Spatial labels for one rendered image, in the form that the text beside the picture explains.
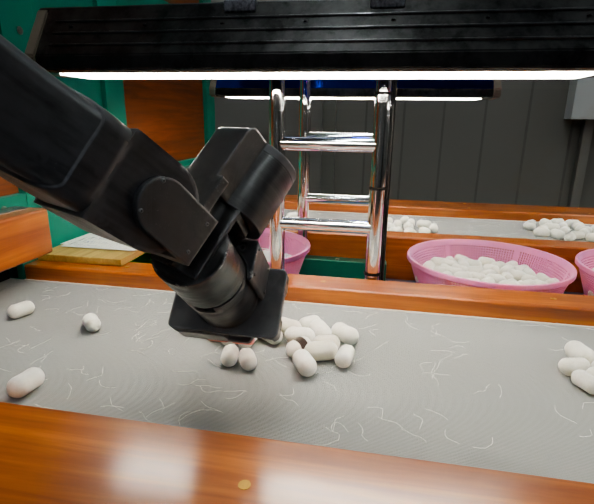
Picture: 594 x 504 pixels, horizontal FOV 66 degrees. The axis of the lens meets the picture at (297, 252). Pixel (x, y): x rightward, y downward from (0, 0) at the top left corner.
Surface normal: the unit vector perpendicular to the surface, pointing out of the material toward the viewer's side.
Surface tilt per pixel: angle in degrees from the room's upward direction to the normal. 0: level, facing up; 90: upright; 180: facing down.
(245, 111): 90
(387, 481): 0
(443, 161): 90
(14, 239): 90
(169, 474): 0
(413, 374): 0
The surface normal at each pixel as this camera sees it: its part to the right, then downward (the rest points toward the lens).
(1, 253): 0.98, 0.07
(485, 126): -0.28, 0.26
